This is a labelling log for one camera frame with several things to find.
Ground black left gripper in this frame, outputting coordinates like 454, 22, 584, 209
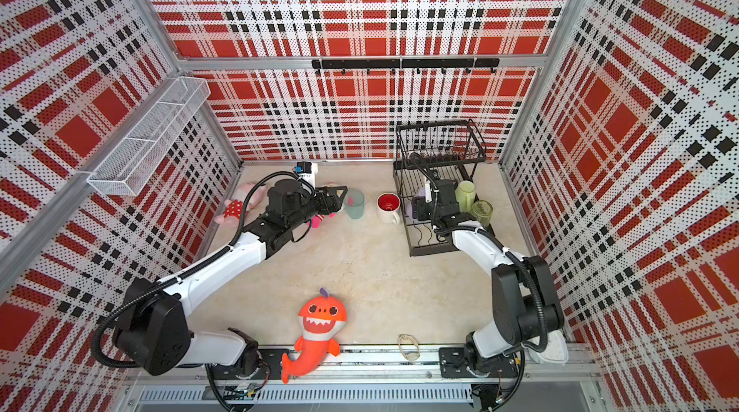
287, 186, 348, 231

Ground purple plastic cup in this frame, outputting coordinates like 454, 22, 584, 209
405, 198, 416, 221

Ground orange shark plush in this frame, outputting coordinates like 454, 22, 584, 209
281, 288, 348, 384

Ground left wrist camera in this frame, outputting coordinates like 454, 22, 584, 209
294, 161, 319, 187

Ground white wire wall basket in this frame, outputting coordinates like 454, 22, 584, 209
88, 77, 210, 197

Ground white mug red inside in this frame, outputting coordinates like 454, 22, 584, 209
376, 193, 402, 225

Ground pink plush yellow glasses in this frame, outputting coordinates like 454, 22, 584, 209
311, 182, 344, 229

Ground pink pig plush red dress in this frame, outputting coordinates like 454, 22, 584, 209
215, 182, 267, 227

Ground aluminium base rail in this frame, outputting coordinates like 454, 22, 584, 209
123, 344, 596, 407

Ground tall green plastic cup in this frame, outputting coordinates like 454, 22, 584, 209
471, 200, 494, 227

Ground rubber band loop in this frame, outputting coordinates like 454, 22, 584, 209
398, 333, 421, 363

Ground light green ceramic mug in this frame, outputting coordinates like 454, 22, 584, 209
455, 180, 477, 213

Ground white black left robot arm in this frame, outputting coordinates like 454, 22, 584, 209
92, 172, 348, 375

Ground black wall hook rail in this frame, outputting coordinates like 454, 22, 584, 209
311, 57, 500, 73

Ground teal translucent plastic cup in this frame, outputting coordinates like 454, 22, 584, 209
344, 189, 366, 220

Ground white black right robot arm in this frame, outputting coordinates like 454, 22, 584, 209
412, 178, 569, 364

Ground black wire dish rack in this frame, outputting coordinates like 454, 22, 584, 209
393, 120, 487, 257

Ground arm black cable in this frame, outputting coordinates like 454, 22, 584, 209
406, 151, 550, 412
89, 170, 307, 370

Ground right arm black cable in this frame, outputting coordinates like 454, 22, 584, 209
406, 151, 550, 412

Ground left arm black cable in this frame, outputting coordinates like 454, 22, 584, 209
89, 170, 307, 370

